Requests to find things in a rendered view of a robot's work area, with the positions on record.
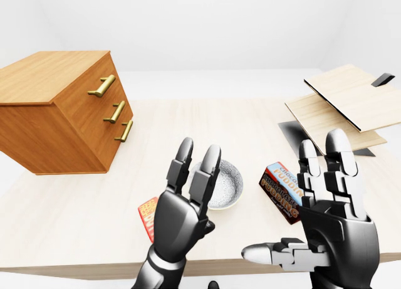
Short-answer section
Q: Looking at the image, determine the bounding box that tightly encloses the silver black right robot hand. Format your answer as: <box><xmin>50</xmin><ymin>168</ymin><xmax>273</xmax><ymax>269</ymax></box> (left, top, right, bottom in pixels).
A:
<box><xmin>241</xmin><ymin>128</ymin><xmax>380</xmax><ymax>280</ymax></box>

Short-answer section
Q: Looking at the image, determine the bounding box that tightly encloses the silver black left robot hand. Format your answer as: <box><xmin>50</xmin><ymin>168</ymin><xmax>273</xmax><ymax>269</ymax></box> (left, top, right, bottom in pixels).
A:
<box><xmin>152</xmin><ymin>137</ymin><xmax>222</xmax><ymax>265</ymax></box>

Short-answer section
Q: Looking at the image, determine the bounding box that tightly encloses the black and white patterned bowl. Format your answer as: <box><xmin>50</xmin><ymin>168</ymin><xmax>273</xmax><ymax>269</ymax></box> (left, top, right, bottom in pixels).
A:
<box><xmin>187</xmin><ymin>159</ymin><xmax>244</xmax><ymax>211</ymax></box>

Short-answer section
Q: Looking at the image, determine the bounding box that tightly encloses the wooden cabinet drawer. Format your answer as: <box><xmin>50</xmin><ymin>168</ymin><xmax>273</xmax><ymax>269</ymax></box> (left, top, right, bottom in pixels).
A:
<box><xmin>51</xmin><ymin>50</ymin><xmax>119</xmax><ymax>128</ymax></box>
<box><xmin>87</xmin><ymin>93</ymin><xmax>134</xmax><ymax>174</ymax></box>
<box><xmin>69</xmin><ymin>71</ymin><xmax>127</xmax><ymax>150</ymax></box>

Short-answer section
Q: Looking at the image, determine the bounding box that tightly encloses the wooden cabinet with drawers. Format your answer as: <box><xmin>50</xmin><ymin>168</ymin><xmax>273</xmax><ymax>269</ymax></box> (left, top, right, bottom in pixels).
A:
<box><xmin>0</xmin><ymin>50</ymin><xmax>134</xmax><ymax>176</ymax></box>

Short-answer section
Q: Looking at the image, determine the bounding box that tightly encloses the red and orange food box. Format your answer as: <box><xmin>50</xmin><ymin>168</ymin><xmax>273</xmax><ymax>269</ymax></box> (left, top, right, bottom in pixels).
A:
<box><xmin>137</xmin><ymin>196</ymin><xmax>159</xmax><ymax>244</ymax></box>

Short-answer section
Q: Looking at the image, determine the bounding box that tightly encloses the chocolate pudding box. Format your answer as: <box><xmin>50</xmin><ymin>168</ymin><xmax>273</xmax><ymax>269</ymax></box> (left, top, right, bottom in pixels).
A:
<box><xmin>258</xmin><ymin>161</ymin><xmax>306</xmax><ymax>226</ymax></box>

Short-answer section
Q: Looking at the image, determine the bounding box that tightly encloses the pale wood board, black edge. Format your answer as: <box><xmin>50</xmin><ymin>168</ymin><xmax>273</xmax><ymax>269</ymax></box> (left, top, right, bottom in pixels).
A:
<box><xmin>303</xmin><ymin>64</ymin><xmax>401</xmax><ymax>134</ymax></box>

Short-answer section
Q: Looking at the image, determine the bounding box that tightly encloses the small black wedge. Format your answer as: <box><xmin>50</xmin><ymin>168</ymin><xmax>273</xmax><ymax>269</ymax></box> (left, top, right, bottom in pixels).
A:
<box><xmin>372</xmin><ymin>72</ymin><xmax>396</xmax><ymax>88</ymax></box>

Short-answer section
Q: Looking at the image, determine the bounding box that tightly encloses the brass drawer handle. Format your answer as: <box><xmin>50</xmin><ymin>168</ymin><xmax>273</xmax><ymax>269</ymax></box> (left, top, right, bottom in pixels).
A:
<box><xmin>87</xmin><ymin>74</ymin><xmax>117</xmax><ymax>98</ymax></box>
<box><xmin>103</xmin><ymin>100</ymin><xmax>127</xmax><ymax>124</ymax></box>
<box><xmin>113</xmin><ymin>120</ymin><xmax>134</xmax><ymax>143</ymax></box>

